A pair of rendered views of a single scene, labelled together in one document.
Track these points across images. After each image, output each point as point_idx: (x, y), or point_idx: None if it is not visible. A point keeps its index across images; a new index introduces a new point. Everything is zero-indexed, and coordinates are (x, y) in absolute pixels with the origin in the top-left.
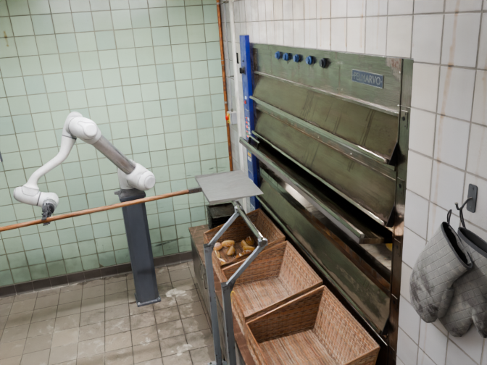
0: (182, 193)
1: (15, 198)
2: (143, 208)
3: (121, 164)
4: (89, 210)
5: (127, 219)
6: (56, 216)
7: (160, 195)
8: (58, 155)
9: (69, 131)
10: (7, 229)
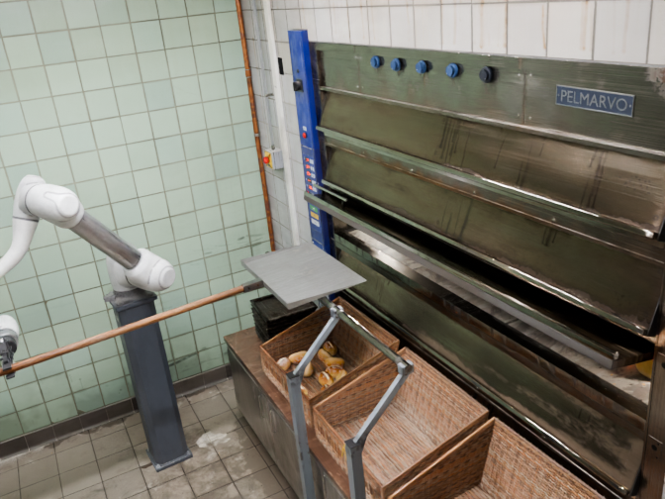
0: (234, 292)
1: None
2: None
3: (119, 254)
4: (84, 342)
5: (131, 338)
6: (29, 360)
7: (199, 300)
8: (10, 251)
9: (27, 210)
10: None
